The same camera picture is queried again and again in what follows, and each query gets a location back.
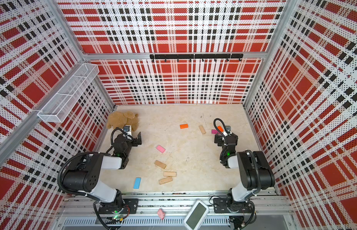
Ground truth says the orange building block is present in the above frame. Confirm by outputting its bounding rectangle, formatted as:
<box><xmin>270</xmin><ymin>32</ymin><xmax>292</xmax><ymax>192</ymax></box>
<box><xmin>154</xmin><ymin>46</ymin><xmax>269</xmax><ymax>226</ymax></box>
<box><xmin>180</xmin><ymin>124</ymin><xmax>189</xmax><ymax>129</ymax></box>

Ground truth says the brown teddy bear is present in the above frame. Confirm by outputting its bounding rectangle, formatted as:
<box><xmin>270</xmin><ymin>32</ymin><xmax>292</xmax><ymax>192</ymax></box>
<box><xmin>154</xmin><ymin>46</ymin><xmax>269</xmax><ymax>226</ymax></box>
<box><xmin>107</xmin><ymin>111</ymin><xmax>139</xmax><ymax>131</ymax></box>

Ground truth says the white wire mesh basket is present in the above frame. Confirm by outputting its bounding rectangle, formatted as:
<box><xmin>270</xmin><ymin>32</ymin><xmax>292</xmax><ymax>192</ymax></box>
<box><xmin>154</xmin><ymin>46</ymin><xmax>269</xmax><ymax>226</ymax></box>
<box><xmin>38</xmin><ymin>63</ymin><xmax>99</xmax><ymax>123</ymax></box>

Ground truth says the pink block on rail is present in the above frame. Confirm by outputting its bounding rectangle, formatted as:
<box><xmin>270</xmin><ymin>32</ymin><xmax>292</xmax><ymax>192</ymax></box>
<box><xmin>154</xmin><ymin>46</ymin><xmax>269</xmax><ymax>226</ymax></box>
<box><xmin>157</xmin><ymin>209</ymin><xmax>165</xmax><ymax>220</ymax></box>

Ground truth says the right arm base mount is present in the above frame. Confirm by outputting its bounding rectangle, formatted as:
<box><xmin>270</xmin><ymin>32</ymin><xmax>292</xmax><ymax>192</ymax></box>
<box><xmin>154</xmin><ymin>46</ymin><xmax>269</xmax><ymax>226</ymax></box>
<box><xmin>211</xmin><ymin>196</ymin><xmax>257</xmax><ymax>230</ymax></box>

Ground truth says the black hook rail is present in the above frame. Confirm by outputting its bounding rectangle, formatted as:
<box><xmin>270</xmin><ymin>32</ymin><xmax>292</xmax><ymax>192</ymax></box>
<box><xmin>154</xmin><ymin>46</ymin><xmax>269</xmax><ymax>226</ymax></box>
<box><xmin>150</xmin><ymin>53</ymin><xmax>244</xmax><ymax>61</ymax></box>

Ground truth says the pink building block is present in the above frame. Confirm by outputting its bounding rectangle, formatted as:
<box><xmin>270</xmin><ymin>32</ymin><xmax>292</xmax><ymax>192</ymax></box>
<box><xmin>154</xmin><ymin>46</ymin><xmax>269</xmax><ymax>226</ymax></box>
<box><xmin>156</xmin><ymin>145</ymin><xmax>166</xmax><ymax>153</ymax></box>

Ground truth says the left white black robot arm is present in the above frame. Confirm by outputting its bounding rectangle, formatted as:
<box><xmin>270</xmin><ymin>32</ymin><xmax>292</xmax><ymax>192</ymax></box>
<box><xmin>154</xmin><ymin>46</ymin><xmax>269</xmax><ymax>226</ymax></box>
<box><xmin>57</xmin><ymin>126</ymin><xmax>142</xmax><ymax>214</ymax></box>

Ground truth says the wooden block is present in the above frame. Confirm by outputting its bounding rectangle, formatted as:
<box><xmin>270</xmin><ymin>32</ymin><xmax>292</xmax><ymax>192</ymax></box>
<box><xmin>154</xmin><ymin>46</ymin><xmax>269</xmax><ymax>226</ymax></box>
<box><xmin>163</xmin><ymin>172</ymin><xmax>177</xmax><ymax>177</ymax></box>
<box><xmin>158</xmin><ymin>177</ymin><xmax>173</xmax><ymax>185</ymax></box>
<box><xmin>199</xmin><ymin>125</ymin><xmax>206</xmax><ymax>135</ymax></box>
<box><xmin>154</xmin><ymin>160</ymin><xmax>167</xmax><ymax>169</ymax></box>

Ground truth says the white tablet device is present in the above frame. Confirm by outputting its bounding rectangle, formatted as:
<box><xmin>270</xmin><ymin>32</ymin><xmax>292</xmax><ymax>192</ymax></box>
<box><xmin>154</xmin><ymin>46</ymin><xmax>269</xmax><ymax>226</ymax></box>
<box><xmin>183</xmin><ymin>200</ymin><xmax>209</xmax><ymax>230</ymax></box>

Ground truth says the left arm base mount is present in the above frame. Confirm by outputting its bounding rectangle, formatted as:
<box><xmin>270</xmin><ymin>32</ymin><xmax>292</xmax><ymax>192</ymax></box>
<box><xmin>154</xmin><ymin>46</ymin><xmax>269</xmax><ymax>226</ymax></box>
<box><xmin>93</xmin><ymin>198</ymin><xmax>139</xmax><ymax>230</ymax></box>

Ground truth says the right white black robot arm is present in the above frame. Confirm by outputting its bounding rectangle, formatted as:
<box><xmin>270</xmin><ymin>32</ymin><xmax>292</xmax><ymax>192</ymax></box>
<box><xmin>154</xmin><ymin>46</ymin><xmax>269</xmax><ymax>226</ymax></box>
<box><xmin>213</xmin><ymin>118</ymin><xmax>275</xmax><ymax>212</ymax></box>

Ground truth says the light blue front block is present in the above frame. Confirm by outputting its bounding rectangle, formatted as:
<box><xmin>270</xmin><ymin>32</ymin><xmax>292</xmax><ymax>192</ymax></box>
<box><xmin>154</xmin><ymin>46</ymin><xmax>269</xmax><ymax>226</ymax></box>
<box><xmin>133</xmin><ymin>177</ymin><xmax>141</xmax><ymax>189</ymax></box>

